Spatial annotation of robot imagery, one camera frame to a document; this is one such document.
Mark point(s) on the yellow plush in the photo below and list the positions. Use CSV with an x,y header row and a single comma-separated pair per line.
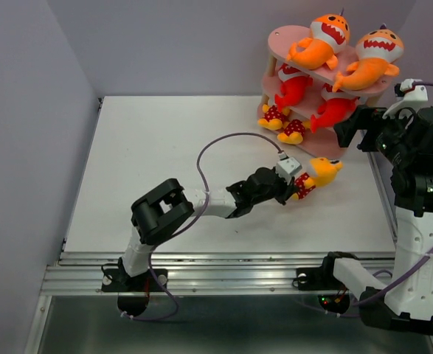
x,y
273,119
320,172
294,133

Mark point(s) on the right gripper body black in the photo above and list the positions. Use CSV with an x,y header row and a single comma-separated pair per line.
x,y
389,136

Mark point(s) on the orange shark plush back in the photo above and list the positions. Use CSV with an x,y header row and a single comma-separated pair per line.
x,y
377,52

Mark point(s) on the orange shark plush facing camera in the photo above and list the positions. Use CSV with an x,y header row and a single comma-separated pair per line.
x,y
329,35

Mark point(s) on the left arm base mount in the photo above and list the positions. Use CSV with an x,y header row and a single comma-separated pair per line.
x,y
133,293

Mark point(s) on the red shark plush front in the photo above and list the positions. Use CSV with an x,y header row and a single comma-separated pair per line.
x,y
336,105

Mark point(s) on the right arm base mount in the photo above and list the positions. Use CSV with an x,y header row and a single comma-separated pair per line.
x,y
333,298

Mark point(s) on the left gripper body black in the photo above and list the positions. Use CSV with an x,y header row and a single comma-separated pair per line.
x,y
281,189

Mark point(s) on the aluminium rail frame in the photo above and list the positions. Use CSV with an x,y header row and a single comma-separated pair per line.
x,y
192,274

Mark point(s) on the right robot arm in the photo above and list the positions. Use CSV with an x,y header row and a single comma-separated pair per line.
x,y
406,303

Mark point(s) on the pink three-tier shelf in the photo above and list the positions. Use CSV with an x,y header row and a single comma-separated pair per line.
x,y
324,141

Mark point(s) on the red shark plush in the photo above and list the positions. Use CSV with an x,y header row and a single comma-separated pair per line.
x,y
336,105
293,86

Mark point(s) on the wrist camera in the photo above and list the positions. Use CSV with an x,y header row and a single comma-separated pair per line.
x,y
288,168
411,97

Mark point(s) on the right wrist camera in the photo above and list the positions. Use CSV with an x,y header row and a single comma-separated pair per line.
x,y
411,97

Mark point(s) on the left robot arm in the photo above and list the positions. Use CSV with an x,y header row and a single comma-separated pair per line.
x,y
160,214

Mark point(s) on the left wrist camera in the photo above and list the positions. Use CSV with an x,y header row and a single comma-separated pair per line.
x,y
288,168

